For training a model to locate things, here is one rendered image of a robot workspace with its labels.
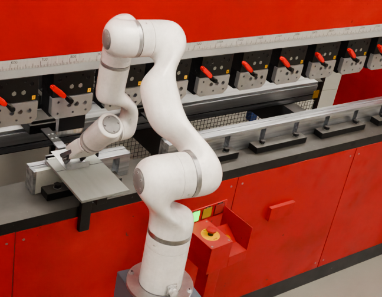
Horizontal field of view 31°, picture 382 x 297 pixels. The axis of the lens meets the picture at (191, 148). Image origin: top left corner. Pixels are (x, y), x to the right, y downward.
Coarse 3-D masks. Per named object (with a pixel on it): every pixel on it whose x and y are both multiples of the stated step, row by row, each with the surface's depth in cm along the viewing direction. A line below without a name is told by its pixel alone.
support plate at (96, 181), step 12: (96, 156) 249; (60, 168) 238; (84, 168) 241; (96, 168) 242; (72, 180) 233; (84, 180) 234; (96, 180) 235; (108, 180) 236; (72, 192) 228; (84, 192) 228; (96, 192) 229; (108, 192) 230; (120, 192) 232
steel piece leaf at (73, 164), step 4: (56, 156) 244; (60, 160) 242; (72, 160) 243; (76, 160) 244; (64, 164) 240; (68, 164) 237; (72, 164) 237; (76, 164) 239; (80, 164) 240; (84, 164) 241; (88, 164) 242; (68, 168) 237; (72, 168) 238; (76, 168) 239
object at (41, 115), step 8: (40, 112) 263; (40, 120) 258; (48, 120) 260; (24, 128) 259; (32, 128) 256; (40, 128) 258; (48, 128) 259; (48, 136) 254; (56, 136) 255; (56, 144) 250; (64, 144) 251
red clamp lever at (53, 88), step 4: (52, 84) 221; (52, 88) 220; (56, 88) 221; (56, 92) 221; (60, 92) 222; (60, 96) 223; (64, 96) 224; (68, 96) 227; (68, 100) 226; (72, 100) 226
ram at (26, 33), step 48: (0, 0) 199; (48, 0) 208; (96, 0) 218; (144, 0) 229; (192, 0) 240; (240, 0) 253; (288, 0) 268; (336, 0) 284; (0, 48) 207; (48, 48) 216; (96, 48) 227; (240, 48) 266
